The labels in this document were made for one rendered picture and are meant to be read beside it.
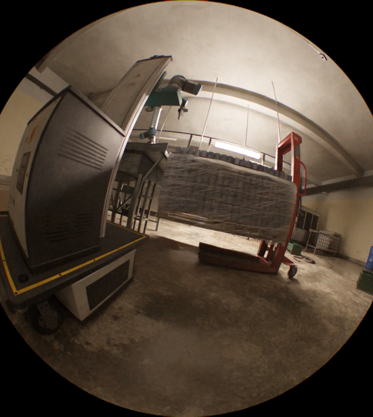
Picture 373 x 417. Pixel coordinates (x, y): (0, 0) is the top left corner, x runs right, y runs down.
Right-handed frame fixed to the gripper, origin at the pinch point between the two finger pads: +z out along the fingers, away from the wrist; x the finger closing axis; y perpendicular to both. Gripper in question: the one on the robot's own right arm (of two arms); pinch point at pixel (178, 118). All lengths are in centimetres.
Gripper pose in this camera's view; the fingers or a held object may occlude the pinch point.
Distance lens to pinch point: 191.0
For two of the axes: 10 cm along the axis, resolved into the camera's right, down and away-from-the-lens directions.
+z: -2.1, 9.8, 0.2
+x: -2.1, -0.2, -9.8
